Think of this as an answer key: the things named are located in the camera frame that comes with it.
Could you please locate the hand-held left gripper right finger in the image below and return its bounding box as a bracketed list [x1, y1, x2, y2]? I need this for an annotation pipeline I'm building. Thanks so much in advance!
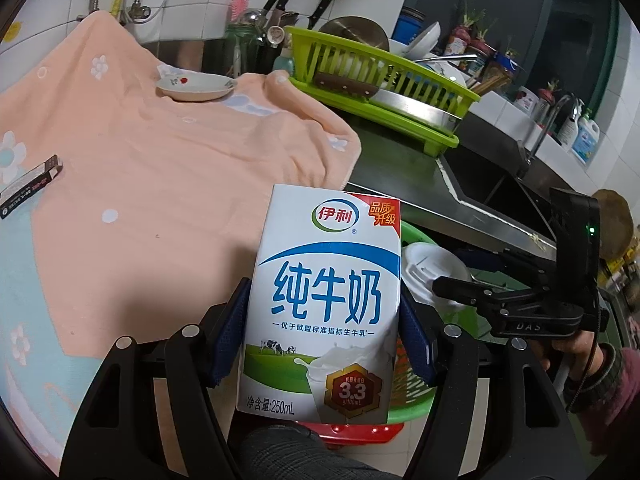
[400, 290, 586, 480]

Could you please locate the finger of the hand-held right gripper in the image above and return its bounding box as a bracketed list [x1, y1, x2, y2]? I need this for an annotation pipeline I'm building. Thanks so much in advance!
[431, 274, 511, 313]
[462, 247, 556, 286]

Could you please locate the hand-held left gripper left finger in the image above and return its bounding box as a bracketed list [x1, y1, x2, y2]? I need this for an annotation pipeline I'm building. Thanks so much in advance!
[60, 277, 251, 480]

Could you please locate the green plastic basket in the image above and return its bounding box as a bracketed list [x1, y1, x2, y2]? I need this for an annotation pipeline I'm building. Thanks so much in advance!
[385, 220, 501, 423]

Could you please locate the white and blue milk carton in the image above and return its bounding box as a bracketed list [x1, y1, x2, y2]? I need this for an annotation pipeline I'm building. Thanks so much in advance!
[235, 183, 405, 426]

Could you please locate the person's right hand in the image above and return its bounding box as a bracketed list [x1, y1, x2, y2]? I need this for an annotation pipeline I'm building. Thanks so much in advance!
[545, 332, 607, 386]

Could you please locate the white round plastic lid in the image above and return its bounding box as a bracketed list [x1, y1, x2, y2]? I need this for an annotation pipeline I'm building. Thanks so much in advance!
[402, 242, 471, 311]

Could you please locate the brown round board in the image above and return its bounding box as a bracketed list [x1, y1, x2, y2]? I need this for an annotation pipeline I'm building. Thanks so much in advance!
[592, 189, 633, 261]

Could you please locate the blue and white detergent bottle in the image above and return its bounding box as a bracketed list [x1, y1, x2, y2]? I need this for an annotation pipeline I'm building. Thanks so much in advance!
[570, 110, 601, 166]

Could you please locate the stainless steel sink counter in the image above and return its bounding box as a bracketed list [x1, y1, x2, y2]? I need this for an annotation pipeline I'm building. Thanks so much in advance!
[345, 110, 566, 261]

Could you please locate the white spray bottle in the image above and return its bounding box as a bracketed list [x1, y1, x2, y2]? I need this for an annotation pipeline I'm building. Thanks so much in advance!
[557, 100, 583, 146]

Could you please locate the steel faucet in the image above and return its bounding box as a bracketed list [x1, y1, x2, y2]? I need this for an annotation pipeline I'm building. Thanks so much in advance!
[517, 92, 576, 181]

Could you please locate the peach flower print blanket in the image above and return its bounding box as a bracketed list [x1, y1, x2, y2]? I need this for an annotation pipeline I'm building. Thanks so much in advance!
[0, 10, 362, 461]

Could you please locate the bundle of chopsticks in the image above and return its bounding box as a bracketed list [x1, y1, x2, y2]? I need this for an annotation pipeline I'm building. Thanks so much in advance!
[470, 72, 508, 96]

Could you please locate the red lidded jar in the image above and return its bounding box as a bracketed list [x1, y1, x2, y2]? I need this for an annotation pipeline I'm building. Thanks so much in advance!
[447, 27, 473, 56]

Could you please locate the white bowl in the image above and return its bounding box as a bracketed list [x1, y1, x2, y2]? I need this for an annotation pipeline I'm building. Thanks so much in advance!
[402, 21, 442, 58]

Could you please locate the cream plate with flower print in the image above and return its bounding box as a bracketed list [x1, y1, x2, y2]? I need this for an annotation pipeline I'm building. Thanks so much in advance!
[156, 72, 238, 103]

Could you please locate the small black carton box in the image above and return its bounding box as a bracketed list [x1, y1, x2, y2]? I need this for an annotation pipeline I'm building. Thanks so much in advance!
[0, 156, 63, 221]

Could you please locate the blue jar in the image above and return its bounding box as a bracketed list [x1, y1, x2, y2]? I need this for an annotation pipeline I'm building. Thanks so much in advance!
[391, 6, 426, 43]

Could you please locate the green plastic dish rack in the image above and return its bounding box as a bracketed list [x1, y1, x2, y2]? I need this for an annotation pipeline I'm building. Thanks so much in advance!
[285, 25, 482, 157]

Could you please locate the round steel pot lid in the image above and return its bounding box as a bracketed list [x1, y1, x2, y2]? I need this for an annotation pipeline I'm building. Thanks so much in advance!
[318, 16, 391, 53]

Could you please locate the glass utensil jar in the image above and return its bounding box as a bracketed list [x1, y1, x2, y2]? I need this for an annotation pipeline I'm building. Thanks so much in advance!
[224, 22, 261, 73]

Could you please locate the small stainless steel sink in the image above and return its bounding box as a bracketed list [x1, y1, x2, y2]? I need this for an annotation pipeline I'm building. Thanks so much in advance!
[140, 37, 236, 77]

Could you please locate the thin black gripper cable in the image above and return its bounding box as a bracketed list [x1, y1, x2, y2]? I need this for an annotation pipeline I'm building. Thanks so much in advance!
[565, 280, 607, 411]

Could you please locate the cleaver with wooden handle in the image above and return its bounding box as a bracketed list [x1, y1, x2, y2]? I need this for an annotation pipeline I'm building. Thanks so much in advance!
[312, 71, 381, 100]

